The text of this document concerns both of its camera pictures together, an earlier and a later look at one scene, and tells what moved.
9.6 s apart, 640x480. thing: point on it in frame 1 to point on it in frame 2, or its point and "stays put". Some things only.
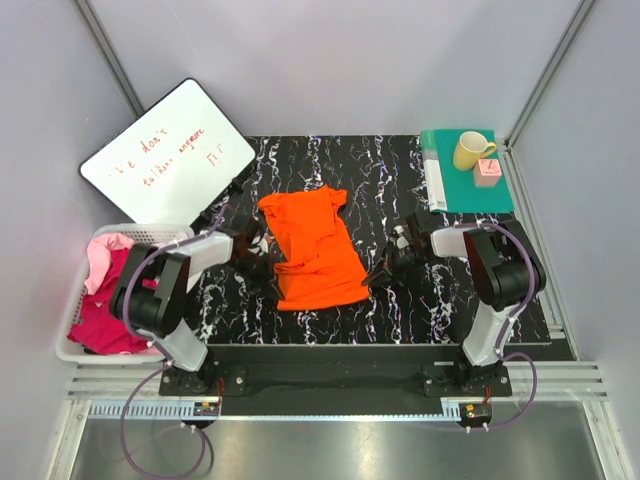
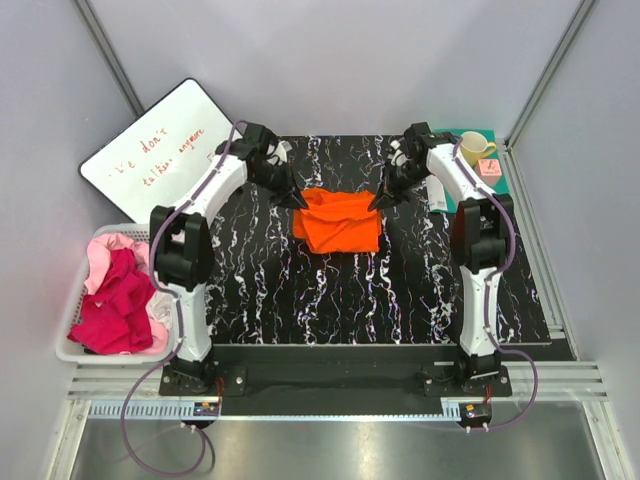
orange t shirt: [321, 267] to [338, 221]
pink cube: [486, 172] stays put
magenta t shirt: [98, 329] stays put
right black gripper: [389, 272] to [391, 190]
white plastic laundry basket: [139, 234] stays put
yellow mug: [470, 147] stays put
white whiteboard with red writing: [172, 163] stays put
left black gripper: [266, 285] to [295, 200]
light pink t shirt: [99, 257] stays put
